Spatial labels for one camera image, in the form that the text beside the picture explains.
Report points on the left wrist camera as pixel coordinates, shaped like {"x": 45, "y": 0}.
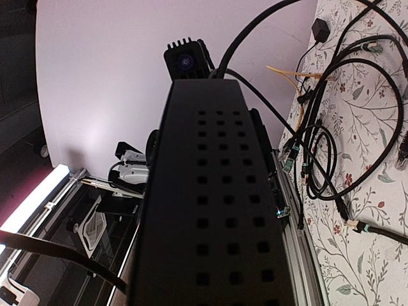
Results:
{"x": 188, "y": 59}

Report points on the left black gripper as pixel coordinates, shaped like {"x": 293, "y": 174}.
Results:
{"x": 263, "y": 140}

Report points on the black network switch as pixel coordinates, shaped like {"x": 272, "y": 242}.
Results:
{"x": 209, "y": 232}

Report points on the black power adapter left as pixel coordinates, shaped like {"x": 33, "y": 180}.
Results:
{"x": 320, "y": 30}

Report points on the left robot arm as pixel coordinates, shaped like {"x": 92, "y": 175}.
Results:
{"x": 130, "y": 174}

